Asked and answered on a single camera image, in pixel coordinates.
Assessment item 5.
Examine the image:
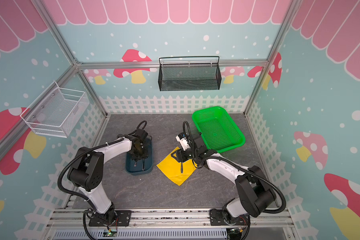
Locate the white vented cable duct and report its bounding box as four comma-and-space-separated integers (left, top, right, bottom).
52, 229, 229, 240

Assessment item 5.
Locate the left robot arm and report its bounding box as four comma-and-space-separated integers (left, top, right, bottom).
57, 129, 150, 225

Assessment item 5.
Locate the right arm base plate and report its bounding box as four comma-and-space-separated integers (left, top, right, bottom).
209, 209, 251, 226

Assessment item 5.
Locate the yellow paper napkin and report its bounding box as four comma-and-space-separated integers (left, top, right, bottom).
157, 147, 196, 186

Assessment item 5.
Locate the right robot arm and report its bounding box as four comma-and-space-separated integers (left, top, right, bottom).
171, 132, 287, 222

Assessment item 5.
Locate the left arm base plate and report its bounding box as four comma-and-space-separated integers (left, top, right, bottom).
89, 210, 132, 227

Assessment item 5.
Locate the white wire mesh basket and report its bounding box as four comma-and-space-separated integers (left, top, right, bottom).
20, 82, 90, 138

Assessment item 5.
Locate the dark teal plastic tray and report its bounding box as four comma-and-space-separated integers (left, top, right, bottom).
126, 136, 154, 176

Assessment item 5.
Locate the black wire mesh basket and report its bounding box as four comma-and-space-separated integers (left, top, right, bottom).
158, 56, 222, 92

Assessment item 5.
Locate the green plastic basket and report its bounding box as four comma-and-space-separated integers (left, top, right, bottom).
192, 107, 246, 153

